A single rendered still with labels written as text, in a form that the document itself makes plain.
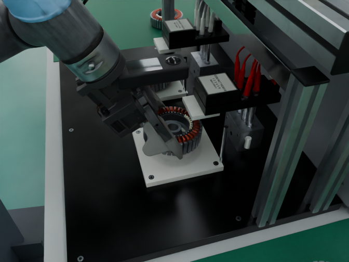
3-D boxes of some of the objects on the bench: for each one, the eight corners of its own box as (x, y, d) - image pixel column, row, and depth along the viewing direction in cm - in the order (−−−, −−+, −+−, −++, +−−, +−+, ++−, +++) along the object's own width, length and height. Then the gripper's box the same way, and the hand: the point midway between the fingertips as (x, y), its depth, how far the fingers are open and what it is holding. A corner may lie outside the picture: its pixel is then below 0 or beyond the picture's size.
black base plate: (70, 281, 49) (67, 274, 48) (60, 64, 95) (58, 57, 93) (339, 209, 59) (343, 202, 57) (213, 43, 104) (213, 37, 102)
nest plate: (146, 187, 60) (146, 183, 59) (132, 133, 70) (131, 129, 69) (223, 170, 63) (224, 166, 62) (198, 120, 73) (198, 116, 72)
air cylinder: (198, 85, 83) (199, 66, 79) (189, 70, 89) (190, 51, 85) (217, 82, 84) (219, 63, 80) (207, 67, 90) (208, 49, 86)
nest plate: (124, 107, 77) (124, 103, 76) (116, 73, 87) (115, 69, 87) (186, 96, 80) (186, 92, 79) (170, 65, 90) (170, 61, 89)
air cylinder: (237, 152, 66) (240, 132, 62) (223, 128, 71) (225, 108, 68) (259, 147, 67) (265, 127, 63) (244, 123, 72) (248, 104, 69)
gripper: (71, 53, 57) (135, 120, 71) (78, 122, 44) (155, 186, 58) (112, 25, 55) (169, 99, 69) (131, 88, 42) (196, 162, 57)
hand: (174, 130), depth 63 cm, fingers closed on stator, 13 cm apart
